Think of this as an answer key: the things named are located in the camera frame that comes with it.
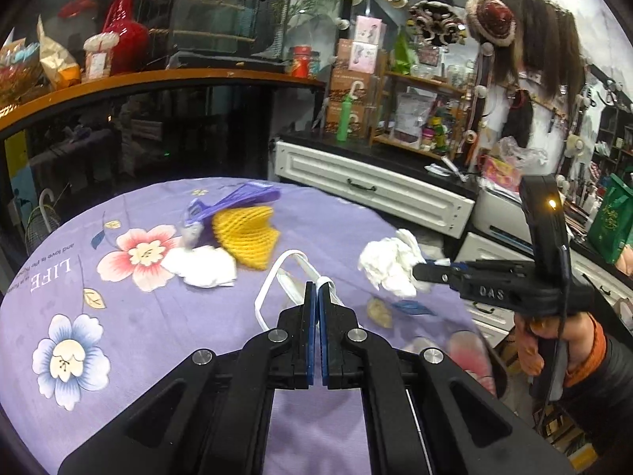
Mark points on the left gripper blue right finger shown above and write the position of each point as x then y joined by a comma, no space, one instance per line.
343,344

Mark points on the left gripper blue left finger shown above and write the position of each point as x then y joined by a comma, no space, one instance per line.
297,362

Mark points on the yellow foam fruit net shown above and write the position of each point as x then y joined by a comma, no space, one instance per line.
246,234

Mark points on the white tissue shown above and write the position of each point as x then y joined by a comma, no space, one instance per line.
388,264

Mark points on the purple plastic bag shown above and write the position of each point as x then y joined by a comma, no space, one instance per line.
198,216

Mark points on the right hand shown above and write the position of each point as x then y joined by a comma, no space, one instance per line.
581,332

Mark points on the tan peel scrap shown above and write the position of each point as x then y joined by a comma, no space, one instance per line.
379,313

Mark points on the green gift bag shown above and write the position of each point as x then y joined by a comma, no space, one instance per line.
611,228

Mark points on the white paper scrap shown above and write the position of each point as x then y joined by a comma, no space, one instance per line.
203,267

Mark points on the white long drawer front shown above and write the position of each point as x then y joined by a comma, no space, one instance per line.
401,196

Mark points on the purple floral tablecloth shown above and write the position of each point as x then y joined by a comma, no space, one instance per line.
136,328

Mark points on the green bottle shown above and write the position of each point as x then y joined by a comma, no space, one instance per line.
344,120

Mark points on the brown cardboard boxes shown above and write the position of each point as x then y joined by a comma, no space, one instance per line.
355,88

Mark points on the red tin canister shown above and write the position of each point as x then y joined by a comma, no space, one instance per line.
301,58

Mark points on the red vase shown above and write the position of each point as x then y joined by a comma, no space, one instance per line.
130,53

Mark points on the white jar with lid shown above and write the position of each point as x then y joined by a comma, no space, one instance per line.
99,53

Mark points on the orange curved wooden counter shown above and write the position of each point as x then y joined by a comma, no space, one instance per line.
129,84

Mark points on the gold wrapped gift basket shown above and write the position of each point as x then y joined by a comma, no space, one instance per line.
20,70

